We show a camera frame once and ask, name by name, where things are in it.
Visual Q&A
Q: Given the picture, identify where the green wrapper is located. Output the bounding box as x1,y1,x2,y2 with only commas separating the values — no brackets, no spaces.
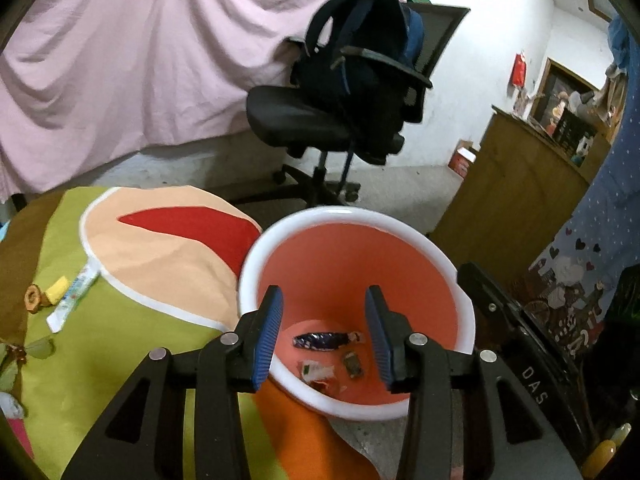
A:
0,336,55,392

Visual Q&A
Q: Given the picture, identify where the wooden cabinet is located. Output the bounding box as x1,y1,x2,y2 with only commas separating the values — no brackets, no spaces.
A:
430,105,613,281

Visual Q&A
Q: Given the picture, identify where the dark blue backpack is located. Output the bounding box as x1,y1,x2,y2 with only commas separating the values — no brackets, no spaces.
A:
291,0,426,166

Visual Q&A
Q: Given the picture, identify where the dark purple wrapper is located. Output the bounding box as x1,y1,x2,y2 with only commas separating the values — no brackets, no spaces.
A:
292,330,365,352

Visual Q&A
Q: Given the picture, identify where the wooden framed picture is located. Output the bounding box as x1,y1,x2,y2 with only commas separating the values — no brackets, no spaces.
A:
530,57,601,131

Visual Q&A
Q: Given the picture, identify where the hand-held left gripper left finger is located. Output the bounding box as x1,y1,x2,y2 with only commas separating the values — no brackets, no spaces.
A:
60,285,285,480

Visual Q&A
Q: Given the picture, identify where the red hanging ornament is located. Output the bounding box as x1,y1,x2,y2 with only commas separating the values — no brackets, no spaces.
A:
511,51,528,88

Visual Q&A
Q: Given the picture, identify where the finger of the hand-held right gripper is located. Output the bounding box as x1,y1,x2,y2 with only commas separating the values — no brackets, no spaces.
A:
457,261,528,353

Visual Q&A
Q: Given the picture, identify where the orange bucket with white rim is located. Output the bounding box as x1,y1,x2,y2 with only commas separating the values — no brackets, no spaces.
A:
238,205,476,421

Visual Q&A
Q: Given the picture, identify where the blue printed curtain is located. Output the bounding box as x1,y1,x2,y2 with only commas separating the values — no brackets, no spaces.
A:
520,10,640,361

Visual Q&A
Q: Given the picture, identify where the pink hanging sheet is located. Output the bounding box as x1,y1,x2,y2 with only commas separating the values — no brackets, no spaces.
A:
0,0,416,196

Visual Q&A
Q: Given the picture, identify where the brown ring snack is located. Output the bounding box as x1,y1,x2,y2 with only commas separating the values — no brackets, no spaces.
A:
25,284,46,315

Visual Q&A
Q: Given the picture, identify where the yellow plastic bottle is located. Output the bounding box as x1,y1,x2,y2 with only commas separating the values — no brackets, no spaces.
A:
580,422,633,480

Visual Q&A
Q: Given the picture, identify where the black office chair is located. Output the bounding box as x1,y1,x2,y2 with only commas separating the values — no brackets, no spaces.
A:
230,2,472,206

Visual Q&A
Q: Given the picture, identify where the long white blue sachet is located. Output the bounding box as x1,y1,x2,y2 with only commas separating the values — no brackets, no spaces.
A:
46,266,103,333

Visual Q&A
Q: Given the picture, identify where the colourful patchwork blanket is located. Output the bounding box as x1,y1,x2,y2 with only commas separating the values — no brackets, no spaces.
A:
0,185,381,480

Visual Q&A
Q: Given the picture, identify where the small yellow wrapper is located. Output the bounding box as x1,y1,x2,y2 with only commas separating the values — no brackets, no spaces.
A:
44,276,70,306

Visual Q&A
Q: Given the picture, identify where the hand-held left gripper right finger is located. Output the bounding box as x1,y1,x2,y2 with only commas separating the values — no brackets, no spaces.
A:
364,285,583,480

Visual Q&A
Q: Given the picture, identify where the red white cardboard box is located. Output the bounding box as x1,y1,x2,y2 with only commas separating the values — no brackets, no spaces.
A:
447,140,481,178

